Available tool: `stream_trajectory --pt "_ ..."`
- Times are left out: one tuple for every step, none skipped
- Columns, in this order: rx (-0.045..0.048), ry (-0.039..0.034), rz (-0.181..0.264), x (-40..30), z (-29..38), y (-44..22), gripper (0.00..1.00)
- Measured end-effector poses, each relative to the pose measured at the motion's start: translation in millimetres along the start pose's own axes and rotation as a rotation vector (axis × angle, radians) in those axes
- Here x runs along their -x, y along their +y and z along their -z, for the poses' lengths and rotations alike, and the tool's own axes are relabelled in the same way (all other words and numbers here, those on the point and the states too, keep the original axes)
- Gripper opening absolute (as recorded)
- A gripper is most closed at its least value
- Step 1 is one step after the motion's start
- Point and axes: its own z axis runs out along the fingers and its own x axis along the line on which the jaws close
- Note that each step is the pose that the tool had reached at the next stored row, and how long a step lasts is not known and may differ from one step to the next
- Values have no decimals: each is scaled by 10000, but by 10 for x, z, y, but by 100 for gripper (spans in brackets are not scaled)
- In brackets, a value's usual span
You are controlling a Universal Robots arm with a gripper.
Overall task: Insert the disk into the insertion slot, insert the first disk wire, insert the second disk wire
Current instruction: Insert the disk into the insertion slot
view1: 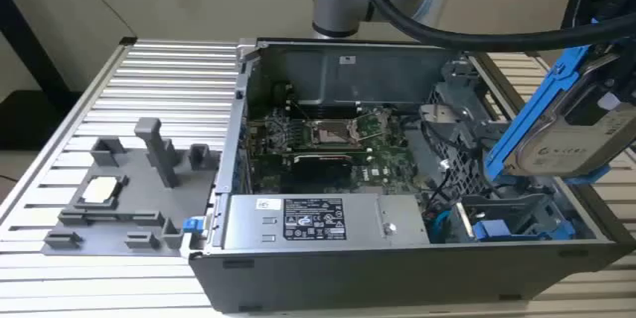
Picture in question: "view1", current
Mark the green Dell motherboard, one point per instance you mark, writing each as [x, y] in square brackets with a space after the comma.
[386, 161]

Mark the silver power supply unit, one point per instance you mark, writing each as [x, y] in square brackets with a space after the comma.
[248, 221]

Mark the blue case latch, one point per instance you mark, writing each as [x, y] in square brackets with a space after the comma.
[192, 225]

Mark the CPU socket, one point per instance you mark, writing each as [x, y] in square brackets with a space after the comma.
[329, 133]

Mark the grey parts rack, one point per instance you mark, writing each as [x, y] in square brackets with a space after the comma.
[149, 221]

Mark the silver metal bracket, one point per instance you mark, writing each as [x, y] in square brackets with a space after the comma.
[437, 113]

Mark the silver CPU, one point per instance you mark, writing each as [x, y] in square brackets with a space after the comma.
[101, 188]

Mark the hard disk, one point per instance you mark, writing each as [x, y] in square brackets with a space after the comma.
[561, 154]

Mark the black Nvidia graphics card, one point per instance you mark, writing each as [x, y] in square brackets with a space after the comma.
[322, 167]

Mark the blue disk carrier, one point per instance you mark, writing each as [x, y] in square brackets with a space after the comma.
[489, 230]

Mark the dark grey PC case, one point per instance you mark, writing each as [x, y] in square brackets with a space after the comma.
[348, 280]

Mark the perforated metal drive cage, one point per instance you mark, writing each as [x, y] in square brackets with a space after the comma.
[461, 169]

